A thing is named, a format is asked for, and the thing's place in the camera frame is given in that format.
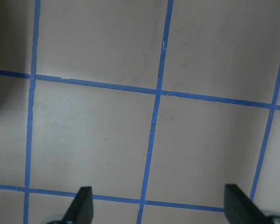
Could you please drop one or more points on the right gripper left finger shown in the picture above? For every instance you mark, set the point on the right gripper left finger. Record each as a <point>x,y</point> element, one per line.
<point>81,210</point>

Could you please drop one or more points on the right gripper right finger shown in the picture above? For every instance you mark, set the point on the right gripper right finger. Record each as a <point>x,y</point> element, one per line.
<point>239,209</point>

